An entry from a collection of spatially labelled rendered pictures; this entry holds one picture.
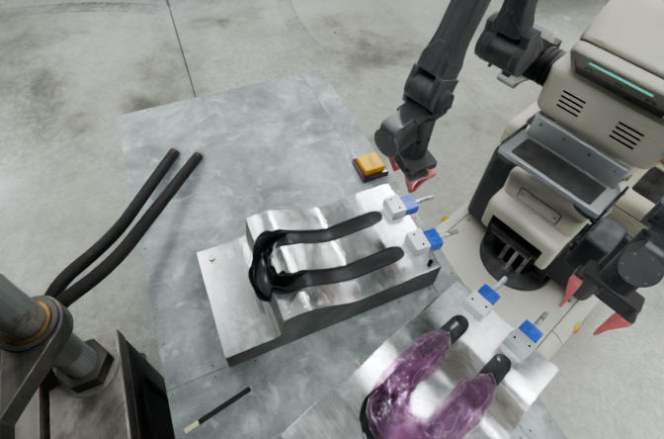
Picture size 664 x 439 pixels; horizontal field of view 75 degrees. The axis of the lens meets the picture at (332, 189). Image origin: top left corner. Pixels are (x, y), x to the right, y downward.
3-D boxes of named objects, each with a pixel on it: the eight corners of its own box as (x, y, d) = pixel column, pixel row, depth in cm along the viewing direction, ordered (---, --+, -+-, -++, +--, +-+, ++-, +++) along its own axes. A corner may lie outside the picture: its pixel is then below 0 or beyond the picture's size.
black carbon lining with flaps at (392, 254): (376, 212, 108) (380, 188, 101) (408, 265, 99) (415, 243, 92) (241, 258, 99) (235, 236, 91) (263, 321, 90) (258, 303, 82)
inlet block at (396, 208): (425, 195, 113) (430, 182, 108) (436, 210, 110) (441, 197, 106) (380, 211, 109) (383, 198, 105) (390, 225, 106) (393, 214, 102)
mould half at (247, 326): (383, 203, 119) (389, 171, 108) (433, 284, 104) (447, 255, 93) (202, 265, 105) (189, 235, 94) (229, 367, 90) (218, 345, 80)
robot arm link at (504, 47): (539, 43, 92) (518, 32, 95) (530, 29, 84) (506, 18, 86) (513, 81, 96) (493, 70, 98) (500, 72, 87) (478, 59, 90)
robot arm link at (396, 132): (456, 90, 75) (419, 67, 79) (412, 118, 70) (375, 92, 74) (441, 140, 84) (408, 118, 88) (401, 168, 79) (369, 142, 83)
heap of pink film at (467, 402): (437, 320, 92) (446, 306, 86) (506, 389, 84) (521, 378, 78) (346, 406, 81) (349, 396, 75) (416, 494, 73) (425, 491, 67)
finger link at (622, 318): (602, 351, 75) (641, 317, 70) (564, 320, 78) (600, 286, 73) (609, 334, 80) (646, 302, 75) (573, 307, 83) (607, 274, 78)
